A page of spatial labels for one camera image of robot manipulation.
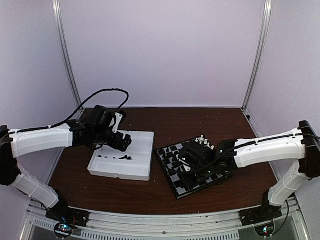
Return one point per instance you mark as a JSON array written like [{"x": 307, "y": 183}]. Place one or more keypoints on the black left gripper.
[{"x": 124, "y": 143}]

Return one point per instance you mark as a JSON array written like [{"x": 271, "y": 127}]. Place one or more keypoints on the black king piece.
[{"x": 172, "y": 172}]

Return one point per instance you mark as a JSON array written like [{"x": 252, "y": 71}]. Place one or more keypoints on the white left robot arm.
[{"x": 24, "y": 152}]

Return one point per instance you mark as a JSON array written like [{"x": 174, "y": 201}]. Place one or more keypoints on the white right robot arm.
[{"x": 301, "y": 145}]

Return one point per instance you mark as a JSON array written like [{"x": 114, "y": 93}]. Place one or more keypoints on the black pieces pile in tray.
[{"x": 115, "y": 158}]

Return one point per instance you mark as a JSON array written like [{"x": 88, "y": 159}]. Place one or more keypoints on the right circuit board with LEDs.
[{"x": 265, "y": 230}]

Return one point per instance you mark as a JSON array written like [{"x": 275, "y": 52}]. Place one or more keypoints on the circuit board with leds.
[
  {"x": 265, "y": 230},
  {"x": 62, "y": 230}
]

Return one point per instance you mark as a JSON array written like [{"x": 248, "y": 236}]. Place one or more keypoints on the left circuit board with LEDs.
[{"x": 62, "y": 230}]

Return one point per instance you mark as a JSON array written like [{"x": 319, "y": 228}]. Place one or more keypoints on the white rook far corner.
[{"x": 201, "y": 139}]

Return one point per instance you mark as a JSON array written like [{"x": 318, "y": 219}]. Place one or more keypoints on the black and grey chessboard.
[{"x": 176, "y": 183}]

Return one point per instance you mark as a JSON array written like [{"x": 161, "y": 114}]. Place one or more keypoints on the white compartment tray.
[{"x": 138, "y": 169}]

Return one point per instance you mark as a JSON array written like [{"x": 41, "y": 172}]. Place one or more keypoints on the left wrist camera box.
[{"x": 117, "y": 120}]

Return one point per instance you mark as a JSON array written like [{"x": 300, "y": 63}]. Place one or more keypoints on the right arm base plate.
[{"x": 258, "y": 215}]

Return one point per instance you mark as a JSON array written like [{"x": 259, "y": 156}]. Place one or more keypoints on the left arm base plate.
[{"x": 73, "y": 217}]

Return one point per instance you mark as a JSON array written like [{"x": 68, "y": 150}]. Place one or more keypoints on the front aluminium rail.
[{"x": 223, "y": 225}]

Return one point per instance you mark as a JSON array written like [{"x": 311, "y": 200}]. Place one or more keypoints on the left aluminium frame post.
[{"x": 66, "y": 56}]

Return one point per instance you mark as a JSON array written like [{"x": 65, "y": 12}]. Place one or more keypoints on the aluminium frame post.
[
  {"x": 66, "y": 56},
  {"x": 264, "y": 30}
]

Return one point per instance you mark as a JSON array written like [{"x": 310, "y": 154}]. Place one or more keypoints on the right aluminium frame post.
[{"x": 264, "y": 30}]

